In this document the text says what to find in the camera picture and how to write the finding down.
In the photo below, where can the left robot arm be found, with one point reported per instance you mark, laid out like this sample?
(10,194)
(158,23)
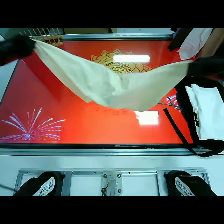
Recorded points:
(13,46)

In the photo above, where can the white garment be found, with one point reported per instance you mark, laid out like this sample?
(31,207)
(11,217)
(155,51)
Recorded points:
(208,106)
(195,41)

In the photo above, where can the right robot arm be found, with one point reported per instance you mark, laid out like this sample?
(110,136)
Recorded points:
(206,66)

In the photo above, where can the cream garment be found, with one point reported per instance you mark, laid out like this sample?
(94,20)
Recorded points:
(110,83)

